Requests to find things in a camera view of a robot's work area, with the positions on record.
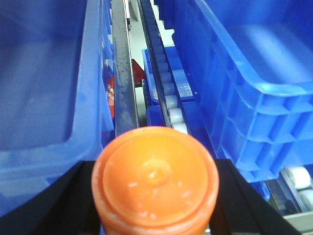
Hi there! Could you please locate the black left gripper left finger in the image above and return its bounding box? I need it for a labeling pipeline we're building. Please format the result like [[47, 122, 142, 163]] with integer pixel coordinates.
[[0, 161, 101, 235]]

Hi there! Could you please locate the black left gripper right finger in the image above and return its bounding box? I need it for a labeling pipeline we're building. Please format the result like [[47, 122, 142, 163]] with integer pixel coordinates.
[[209, 159, 301, 235]]

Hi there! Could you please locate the orange cylindrical capacitor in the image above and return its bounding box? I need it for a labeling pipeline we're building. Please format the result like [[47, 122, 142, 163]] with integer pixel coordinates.
[[91, 126, 219, 235]]

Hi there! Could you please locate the blue bin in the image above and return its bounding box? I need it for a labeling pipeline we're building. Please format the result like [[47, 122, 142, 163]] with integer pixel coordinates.
[[154, 0, 313, 183], [0, 0, 113, 215]]

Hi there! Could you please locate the red packet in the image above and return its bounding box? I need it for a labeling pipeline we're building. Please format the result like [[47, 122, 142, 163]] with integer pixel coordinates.
[[107, 59, 145, 118]]

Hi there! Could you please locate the steel shelf divider rail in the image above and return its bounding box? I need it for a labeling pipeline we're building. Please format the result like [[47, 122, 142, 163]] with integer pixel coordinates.
[[112, 0, 139, 137]]

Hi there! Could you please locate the blue bin right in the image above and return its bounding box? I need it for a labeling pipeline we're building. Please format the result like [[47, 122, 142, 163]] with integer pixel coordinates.
[[154, 0, 313, 183]]

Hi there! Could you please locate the blue bin left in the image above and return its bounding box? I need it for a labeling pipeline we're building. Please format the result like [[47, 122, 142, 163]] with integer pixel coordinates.
[[0, 0, 113, 215]]

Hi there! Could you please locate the roller conveyor track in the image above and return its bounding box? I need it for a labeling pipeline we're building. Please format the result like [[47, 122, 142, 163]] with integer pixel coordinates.
[[139, 0, 313, 215]]

